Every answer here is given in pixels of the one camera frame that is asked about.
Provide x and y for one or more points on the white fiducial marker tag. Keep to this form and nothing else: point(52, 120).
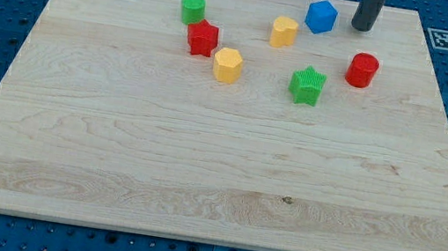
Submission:
point(438, 38)

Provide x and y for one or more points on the red star block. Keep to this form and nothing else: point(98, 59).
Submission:
point(202, 38)

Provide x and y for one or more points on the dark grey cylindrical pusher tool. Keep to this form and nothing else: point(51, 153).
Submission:
point(366, 14)

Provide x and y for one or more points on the blue cube block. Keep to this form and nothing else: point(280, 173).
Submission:
point(321, 17)

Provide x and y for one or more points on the red cylinder block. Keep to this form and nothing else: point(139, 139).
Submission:
point(362, 70)

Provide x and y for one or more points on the green star block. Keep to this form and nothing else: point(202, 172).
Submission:
point(306, 85)

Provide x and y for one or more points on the light wooden board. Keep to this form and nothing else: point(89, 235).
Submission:
point(107, 121)

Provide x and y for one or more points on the yellow heart block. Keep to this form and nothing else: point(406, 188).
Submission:
point(283, 32)

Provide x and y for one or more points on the yellow hexagon block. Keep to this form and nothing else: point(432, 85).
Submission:
point(228, 64)

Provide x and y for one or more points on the green cylinder block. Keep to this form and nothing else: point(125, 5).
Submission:
point(192, 11)

